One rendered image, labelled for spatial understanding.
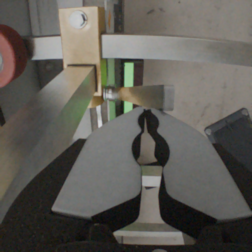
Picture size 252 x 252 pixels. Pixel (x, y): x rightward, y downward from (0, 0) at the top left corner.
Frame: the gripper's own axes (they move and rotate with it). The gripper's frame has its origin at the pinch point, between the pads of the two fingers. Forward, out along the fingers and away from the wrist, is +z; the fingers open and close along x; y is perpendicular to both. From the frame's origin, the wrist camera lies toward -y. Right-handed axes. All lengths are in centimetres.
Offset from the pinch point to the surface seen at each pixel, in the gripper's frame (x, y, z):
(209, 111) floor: 48, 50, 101
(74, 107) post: -6.0, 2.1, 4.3
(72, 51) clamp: -8.8, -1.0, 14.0
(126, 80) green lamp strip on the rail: -2.7, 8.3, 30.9
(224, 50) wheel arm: 10.8, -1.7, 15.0
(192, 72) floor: 32, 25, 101
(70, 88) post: -6.6, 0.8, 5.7
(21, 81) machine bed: -27.7, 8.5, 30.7
